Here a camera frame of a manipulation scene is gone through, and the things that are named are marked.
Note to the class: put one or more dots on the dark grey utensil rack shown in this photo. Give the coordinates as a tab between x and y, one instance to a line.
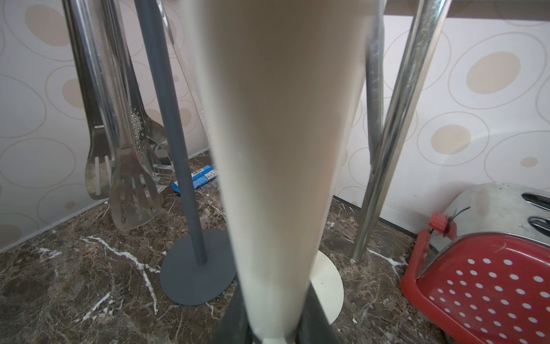
199	267

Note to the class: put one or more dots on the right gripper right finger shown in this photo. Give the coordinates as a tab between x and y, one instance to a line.
314	327

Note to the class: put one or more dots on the red white toaster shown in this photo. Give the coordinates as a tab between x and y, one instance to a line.
480	272

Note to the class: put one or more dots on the white utensil rack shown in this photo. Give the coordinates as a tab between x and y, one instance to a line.
328	285
280	83

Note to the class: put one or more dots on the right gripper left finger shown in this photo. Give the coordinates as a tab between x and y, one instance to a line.
234	325

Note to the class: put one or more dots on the blue small package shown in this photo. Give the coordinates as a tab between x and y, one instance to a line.
203	176

